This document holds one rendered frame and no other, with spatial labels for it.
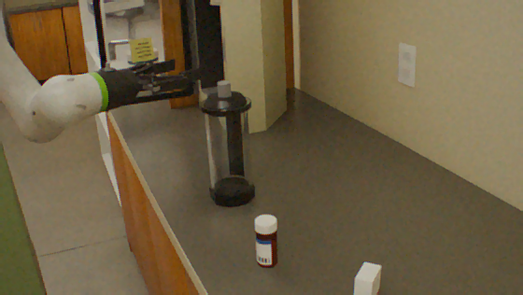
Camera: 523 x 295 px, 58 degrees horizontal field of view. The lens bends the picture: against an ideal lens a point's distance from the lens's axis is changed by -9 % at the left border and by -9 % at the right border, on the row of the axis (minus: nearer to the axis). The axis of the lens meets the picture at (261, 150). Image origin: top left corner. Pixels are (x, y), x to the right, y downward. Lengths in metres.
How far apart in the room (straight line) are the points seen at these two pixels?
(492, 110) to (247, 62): 0.68
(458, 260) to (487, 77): 0.45
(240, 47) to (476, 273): 0.88
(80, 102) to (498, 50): 0.90
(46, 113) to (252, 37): 0.66
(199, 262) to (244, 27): 0.73
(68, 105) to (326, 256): 0.58
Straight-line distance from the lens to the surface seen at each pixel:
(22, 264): 0.80
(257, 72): 1.48
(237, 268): 0.94
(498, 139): 1.23
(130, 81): 1.15
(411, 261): 0.96
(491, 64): 1.21
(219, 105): 1.05
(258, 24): 1.46
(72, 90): 1.05
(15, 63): 1.18
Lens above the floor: 1.49
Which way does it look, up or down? 23 degrees down
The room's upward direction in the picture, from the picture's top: 3 degrees counter-clockwise
